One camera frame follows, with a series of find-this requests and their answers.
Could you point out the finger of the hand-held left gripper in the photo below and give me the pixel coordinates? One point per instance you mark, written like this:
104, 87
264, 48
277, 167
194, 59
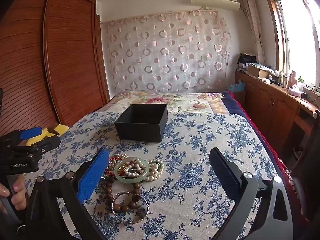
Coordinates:
47, 143
30, 133

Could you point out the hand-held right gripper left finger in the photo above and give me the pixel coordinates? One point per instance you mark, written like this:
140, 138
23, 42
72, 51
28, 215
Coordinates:
91, 177

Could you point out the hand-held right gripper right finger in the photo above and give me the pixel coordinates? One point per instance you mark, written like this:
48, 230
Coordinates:
225, 175

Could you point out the green jade bangle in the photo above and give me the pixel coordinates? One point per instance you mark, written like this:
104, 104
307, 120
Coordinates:
131, 179

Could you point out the silver metal bangle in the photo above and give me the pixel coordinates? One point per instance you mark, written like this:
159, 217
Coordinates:
114, 211

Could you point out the black box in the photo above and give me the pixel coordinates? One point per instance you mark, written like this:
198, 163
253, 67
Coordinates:
137, 132

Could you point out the person's left hand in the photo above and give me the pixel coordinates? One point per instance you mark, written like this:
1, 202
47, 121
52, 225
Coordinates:
19, 192

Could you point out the yellow foam toy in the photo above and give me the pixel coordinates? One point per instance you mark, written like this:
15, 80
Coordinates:
37, 140

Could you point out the blue floral bed sheet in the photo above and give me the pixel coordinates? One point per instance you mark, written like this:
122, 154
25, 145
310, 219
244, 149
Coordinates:
195, 155

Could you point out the dark blue red blanket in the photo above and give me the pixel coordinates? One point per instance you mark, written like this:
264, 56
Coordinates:
252, 120

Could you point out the brown wooden wardrobe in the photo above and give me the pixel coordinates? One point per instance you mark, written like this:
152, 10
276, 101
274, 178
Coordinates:
50, 67

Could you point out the long wooden cabinet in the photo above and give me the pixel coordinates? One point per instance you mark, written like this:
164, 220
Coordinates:
270, 105

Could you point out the blue plastic bag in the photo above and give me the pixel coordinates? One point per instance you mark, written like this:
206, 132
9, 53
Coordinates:
236, 87

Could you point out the open cardboard box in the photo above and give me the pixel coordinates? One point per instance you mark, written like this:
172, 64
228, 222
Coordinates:
257, 72

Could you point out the white tissue box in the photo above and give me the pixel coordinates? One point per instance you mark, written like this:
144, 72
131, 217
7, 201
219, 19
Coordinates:
295, 91

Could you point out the pile of dark clothes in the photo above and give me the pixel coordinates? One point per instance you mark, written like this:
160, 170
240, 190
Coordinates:
246, 61

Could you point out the pink figurine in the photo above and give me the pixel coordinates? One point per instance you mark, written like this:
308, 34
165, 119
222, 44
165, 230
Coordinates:
292, 80

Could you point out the green capped bottle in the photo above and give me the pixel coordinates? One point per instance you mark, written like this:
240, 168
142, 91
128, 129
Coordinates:
301, 83

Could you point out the tied white window curtain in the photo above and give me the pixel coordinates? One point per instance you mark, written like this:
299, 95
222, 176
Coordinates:
253, 25

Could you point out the wooden framed window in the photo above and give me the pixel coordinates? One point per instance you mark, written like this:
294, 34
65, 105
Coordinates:
300, 35

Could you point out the circle patterned wall curtain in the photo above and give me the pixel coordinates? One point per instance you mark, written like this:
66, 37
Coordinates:
165, 55

